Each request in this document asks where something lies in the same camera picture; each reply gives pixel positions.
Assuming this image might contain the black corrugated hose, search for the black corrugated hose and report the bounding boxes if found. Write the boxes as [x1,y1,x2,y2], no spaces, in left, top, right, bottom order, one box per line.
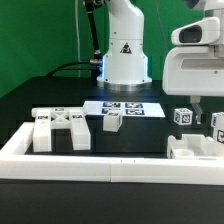
[83,0,108,78]

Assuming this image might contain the white chair seat part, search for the white chair seat part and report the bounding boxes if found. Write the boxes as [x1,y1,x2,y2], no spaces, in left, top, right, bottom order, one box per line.
[167,134,224,160]

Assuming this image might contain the white U-shaped fence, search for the white U-shaped fence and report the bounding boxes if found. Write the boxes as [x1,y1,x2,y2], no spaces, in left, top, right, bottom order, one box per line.
[0,122,224,185]

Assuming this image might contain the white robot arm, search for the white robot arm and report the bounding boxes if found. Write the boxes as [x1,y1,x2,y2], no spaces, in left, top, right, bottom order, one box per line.
[97,0,224,111]

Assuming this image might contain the white sheet with tags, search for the white sheet with tags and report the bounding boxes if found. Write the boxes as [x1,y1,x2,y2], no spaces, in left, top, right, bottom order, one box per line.
[83,101,165,118]

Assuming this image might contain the black table cables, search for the black table cables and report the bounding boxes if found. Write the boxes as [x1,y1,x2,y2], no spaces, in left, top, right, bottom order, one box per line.
[45,60,101,78]

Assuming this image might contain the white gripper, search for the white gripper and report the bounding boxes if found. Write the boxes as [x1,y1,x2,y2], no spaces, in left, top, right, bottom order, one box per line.
[163,16,224,124]

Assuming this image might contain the white chair back frame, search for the white chair back frame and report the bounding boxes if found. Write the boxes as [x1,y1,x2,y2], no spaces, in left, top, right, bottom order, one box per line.
[31,107,91,152]

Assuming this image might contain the white thin cable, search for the white thin cable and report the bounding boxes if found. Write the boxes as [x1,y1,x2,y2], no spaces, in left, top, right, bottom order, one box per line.
[75,0,82,78]

